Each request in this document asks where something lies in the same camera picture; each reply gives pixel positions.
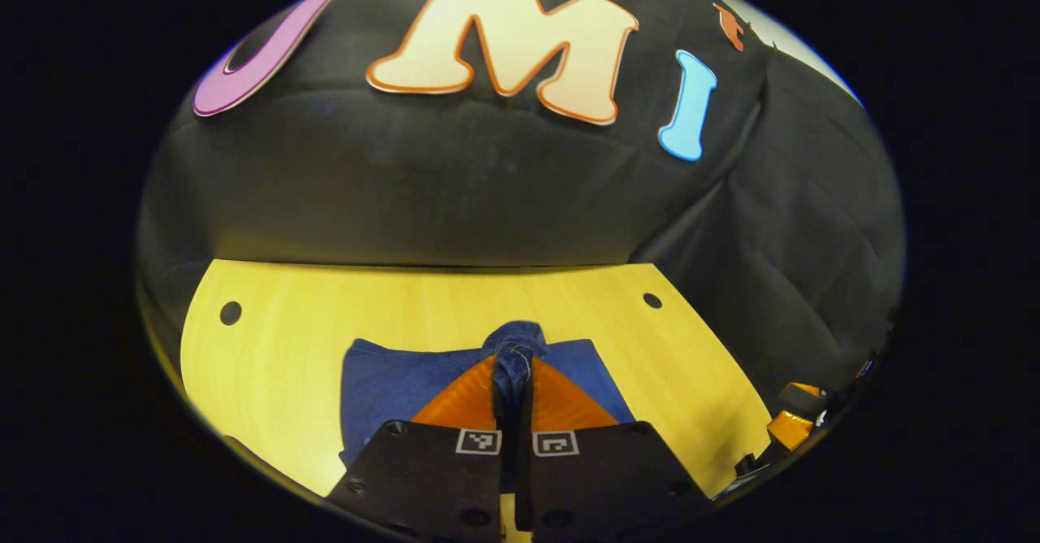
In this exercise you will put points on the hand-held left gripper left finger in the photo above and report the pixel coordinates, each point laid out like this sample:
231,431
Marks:
422,478

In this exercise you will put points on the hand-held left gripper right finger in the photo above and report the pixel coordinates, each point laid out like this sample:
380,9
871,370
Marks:
601,478

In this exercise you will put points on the black backdrop cloth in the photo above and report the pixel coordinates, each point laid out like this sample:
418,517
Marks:
487,193

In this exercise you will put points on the blue jeans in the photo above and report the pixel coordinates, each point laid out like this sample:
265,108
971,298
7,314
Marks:
390,388

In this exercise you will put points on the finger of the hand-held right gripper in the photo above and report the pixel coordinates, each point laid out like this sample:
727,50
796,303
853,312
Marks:
803,401
792,431

